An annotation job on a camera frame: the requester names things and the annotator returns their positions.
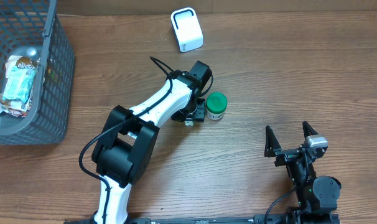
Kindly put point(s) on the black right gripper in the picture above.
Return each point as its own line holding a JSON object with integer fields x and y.
{"x": 285, "y": 155}

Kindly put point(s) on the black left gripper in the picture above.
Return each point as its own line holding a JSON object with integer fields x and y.
{"x": 199, "y": 115}

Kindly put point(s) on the green lid Knorr jar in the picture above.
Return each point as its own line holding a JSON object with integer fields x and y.
{"x": 216, "y": 105}

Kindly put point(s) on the teal pack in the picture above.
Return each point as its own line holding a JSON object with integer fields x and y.
{"x": 19, "y": 84}

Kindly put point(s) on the clear bottle silver cap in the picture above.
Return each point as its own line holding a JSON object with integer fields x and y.
{"x": 33, "y": 52}

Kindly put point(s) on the colourful snack packet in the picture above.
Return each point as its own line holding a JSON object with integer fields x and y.
{"x": 15, "y": 108}

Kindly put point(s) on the brown white snack bag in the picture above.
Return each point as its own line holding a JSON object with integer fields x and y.
{"x": 22, "y": 63}

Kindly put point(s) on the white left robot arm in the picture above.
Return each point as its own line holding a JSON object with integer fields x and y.
{"x": 125, "y": 145}

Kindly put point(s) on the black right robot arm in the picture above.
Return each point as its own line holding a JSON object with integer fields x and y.
{"x": 317, "y": 195}

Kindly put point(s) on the white barcode scanner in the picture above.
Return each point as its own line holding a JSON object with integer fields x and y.
{"x": 187, "y": 29}

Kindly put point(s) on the grey plastic shopping basket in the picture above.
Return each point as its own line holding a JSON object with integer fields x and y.
{"x": 25, "y": 24}

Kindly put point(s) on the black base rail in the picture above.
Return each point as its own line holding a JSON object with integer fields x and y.
{"x": 257, "y": 219}

